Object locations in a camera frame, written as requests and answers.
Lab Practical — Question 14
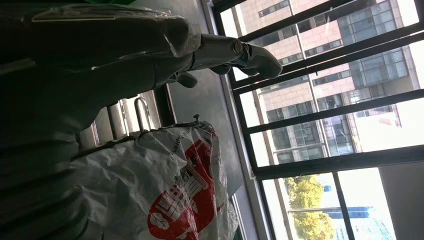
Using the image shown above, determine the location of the grey package with red label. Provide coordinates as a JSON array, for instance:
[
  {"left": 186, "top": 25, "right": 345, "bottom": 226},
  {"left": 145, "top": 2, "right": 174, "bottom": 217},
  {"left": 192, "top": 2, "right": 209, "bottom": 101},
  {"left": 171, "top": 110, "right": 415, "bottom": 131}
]
[{"left": 70, "top": 120, "right": 240, "bottom": 240}]

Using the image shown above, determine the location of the steel scale tray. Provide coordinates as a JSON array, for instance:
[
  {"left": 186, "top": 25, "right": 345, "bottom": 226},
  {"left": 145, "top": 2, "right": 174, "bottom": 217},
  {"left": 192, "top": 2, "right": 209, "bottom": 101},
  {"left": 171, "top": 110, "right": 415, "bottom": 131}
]
[{"left": 75, "top": 86, "right": 176, "bottom": 150}]

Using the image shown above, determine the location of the building outside window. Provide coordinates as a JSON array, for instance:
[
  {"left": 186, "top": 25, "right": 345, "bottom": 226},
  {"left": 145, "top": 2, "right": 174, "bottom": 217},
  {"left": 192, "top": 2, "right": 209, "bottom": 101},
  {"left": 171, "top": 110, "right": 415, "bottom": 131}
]
[{"left": 220, "top": 0, "right": 424, "bottom": 167}]

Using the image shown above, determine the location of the green tree outside window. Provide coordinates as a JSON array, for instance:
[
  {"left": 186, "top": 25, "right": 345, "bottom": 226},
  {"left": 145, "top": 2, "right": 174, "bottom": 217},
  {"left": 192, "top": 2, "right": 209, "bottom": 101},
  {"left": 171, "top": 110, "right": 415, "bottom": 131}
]
[{"left": 284, "top": 174, "right": 336, "bottom": 240}]

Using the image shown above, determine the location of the black window frame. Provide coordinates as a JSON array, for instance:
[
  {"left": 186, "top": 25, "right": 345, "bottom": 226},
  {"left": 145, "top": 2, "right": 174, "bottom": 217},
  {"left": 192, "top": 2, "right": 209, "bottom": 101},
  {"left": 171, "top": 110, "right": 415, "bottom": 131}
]
[{"left": 211, "top": 0, "right": 424, "bottom": 240}]

